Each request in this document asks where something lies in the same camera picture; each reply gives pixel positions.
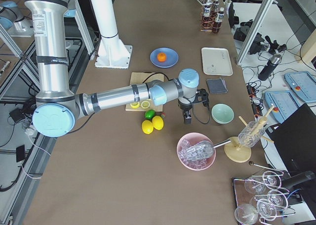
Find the cocktail glass rack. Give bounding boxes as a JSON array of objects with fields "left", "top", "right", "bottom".
[{"left": 232, "top": 169, "right": 296, "bottom": 225}]

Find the whole lemon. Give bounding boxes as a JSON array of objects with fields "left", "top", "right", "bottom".
[
  {"left": 152, "top": 116, "right": 164, "bottom": 130},
  {"left": 141, "top": 120, "right": 154, "bottom": 135}
]

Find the lower whole lemon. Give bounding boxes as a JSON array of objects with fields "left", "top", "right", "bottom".
[{"left": 141, "top": 120, "right": 154, "bottom": 135}]

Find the front tea bottle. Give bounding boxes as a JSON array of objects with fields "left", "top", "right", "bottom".
[{"left": 212, "top": 7, "right": 225, "bottom": 33}]

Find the grey folded cloth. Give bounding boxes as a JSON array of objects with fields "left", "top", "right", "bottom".
[{"left": 206, "top": 78, "right": 228, "bottom": 94}]

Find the green bowl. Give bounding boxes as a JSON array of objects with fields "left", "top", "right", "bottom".
[{"left": 211, "top": 103, "right": 235, "bottom": 124}]

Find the lower lemon slice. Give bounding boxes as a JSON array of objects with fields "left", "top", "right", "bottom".
[{"left": 130, "top": 102, "right": 140, "bottom": 109}]

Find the green lime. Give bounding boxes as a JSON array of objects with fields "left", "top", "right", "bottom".
[{"left": 144, "top": 109, "right": 156, "bottom": 120}]

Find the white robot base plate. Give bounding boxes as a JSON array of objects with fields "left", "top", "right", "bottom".
[{"left": 95, "top": 45, "right": 133, "bottom": 69}]

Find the left tea bottle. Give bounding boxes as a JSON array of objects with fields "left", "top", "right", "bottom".
[{"left": 212, "top": 0, "right": 219, "bottom": 16}]

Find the tea bottle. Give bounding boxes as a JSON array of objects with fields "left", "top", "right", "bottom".
[
  {"left": 212, "top": 0, "right": 219, "bottom": 16},
  {"left": 201, "top": 2, "right": 212, "bottom": 30},
  {"left": 212, "top": 7, "right": 225, "bottom": 33}
]

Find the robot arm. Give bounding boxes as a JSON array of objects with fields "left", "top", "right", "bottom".
[{"left": 24, "top": 0, "right": 209, "bottom": 137}]

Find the black thermos bottle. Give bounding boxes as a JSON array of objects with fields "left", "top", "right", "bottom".
[{"left": 258, "top": 54, "right": 282, "bottom": 81}]

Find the upper whole lemon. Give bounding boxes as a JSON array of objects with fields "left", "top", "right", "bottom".
[{"left": 152, "top": 116, "right": 164, "bottom": 130}]

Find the aluminium frame post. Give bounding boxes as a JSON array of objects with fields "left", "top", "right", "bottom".
[{"left": 236, "top": 0, "right": 274, "bottom": 66}]

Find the pink ice bowl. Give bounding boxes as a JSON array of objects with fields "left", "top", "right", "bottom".
[{"left": 177, "top": 133, "right": 216, "bottom": 171}]

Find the copper wire bottle rack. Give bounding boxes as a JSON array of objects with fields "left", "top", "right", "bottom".
[{"left": 200, "top": 0, "right": 225, "bottom": 33}]

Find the orange mandarin fruit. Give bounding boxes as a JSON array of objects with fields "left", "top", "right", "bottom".
[{"left": 157, "top": 52, "right": 167, "bottom": 62}]

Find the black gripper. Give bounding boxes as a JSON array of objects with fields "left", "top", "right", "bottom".
[{"left": 178, "top": 89, "right": 209, "bottom": 124}]

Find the upper lemon slice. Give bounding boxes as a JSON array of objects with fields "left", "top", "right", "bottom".
[{"left": 140, "top": 100, "right": 151, "bottom": 109}]

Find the glass mug on stand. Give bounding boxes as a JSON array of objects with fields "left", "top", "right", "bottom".
[{"left": 238, "top": 121, "right": 265, "bottom": 148}]

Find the wooden cutting board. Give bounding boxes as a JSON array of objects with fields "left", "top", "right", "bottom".
[{"left": 125, "top": 72, "right": 164, "bottom": 112}]

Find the lemon slice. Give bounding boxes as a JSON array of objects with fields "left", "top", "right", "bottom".
[
  {"left": 140, "top": 100, "right": 151, "bottom": 109},
  {"left": 130, "top": 102, "right": 140, "bottom": 109}
]

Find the right tea bottle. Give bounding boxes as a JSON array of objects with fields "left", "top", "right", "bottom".
[{"left": 201, "top": 2, "right": 212, "bottom": 30}]

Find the cream rabbit tray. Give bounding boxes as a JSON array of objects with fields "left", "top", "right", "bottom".
[{"left": 201, "top": 47, "right": 233, "bottom": 76}]

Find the steel ice scoop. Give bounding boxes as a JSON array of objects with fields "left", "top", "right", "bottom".
[{"left": 186, "top": 139, "right": 232, "bottom": 161}]

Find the wooden cup stand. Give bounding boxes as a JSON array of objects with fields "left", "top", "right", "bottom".
[{"left": 224, "top": 105, "right": 274, "bottom": 163}]

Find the blue round plate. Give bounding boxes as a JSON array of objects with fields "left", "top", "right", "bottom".
[{"left": 150, "top": 47, "right": 179, "bottom": 68}]

